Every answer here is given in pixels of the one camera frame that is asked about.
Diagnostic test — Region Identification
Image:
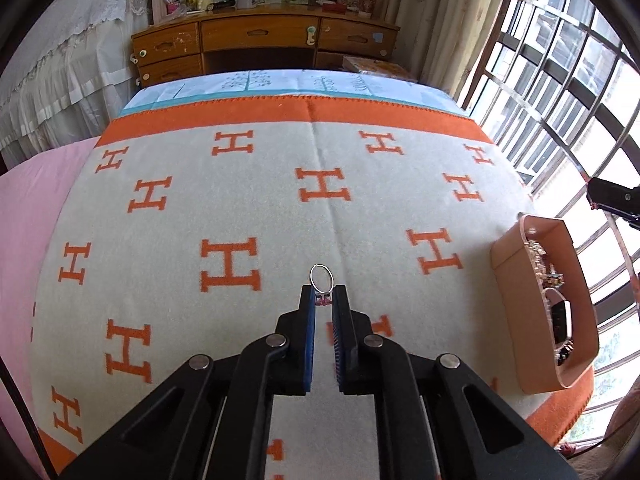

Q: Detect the light blue plant-print sheet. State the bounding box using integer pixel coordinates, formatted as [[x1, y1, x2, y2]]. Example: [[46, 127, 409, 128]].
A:
[[120, 70, 467, 117]]

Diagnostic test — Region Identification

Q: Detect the orange H pattern blanket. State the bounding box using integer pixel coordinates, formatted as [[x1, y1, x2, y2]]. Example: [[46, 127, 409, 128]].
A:
[[30, 96, 593, 468]]

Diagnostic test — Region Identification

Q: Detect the pink smart watch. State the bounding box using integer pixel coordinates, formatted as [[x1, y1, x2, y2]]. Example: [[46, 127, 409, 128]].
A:
[[542, 287, 575, 366]]

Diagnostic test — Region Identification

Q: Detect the pink bed sheet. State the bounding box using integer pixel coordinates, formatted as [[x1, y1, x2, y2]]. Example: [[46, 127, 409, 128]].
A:
[[0, 135, 101, 480]]

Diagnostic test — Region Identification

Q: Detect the gold crystal brooch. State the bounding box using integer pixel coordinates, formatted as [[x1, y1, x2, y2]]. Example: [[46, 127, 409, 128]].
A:
[[525, 240, 565, 289]]

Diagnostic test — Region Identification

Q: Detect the silver ring with pink stone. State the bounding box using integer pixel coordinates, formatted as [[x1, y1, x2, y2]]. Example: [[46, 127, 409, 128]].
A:
[[308, 263, 336, 308]]

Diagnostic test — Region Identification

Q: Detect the white lace cloth cover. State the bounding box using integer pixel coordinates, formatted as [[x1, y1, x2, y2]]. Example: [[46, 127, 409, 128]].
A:
[[1, 0, 150, 168]]

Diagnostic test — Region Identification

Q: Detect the stack of books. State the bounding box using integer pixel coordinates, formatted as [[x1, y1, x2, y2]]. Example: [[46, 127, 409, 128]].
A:
[[343, 55, 416, 82]]

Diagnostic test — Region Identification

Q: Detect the wooden desk with drawers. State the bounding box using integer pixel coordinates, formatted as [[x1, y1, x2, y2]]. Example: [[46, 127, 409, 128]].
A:
[[131, 6, 399, 88]]

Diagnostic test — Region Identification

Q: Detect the window metal grille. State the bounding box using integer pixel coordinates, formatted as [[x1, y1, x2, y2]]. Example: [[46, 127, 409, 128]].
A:
[[462, 0, 639, 444]]

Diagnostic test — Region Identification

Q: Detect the pink jewelry tray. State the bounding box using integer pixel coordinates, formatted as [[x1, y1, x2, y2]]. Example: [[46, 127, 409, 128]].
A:
[[490, 214, 599, 393]]

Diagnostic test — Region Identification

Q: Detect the beige curtain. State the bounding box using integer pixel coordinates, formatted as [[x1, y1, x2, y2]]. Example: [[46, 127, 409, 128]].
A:
[[376, 0, 502, 99]]

